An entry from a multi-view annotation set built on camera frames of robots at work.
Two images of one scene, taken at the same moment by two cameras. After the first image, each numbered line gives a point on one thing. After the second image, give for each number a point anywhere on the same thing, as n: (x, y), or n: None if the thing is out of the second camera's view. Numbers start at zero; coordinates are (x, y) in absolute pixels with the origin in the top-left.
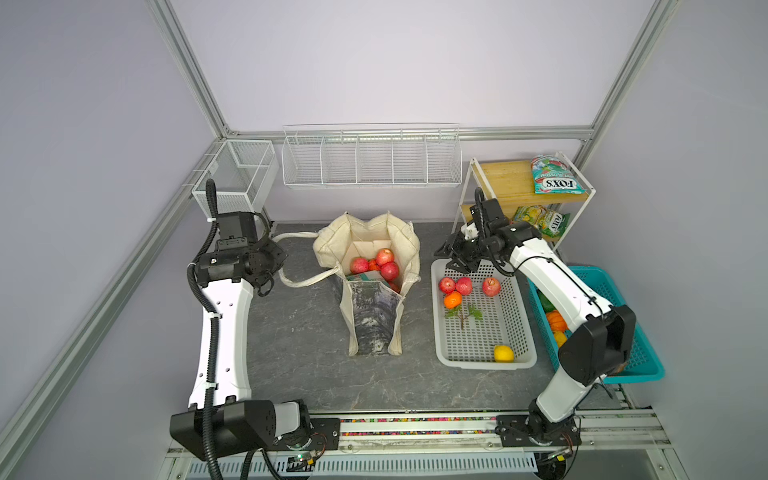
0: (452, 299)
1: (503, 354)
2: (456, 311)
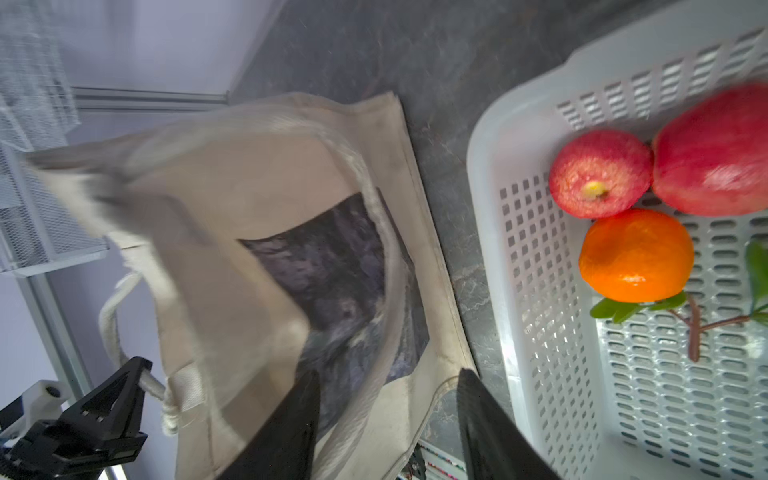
0: (636, 256)
1: None
2: (687, 311)
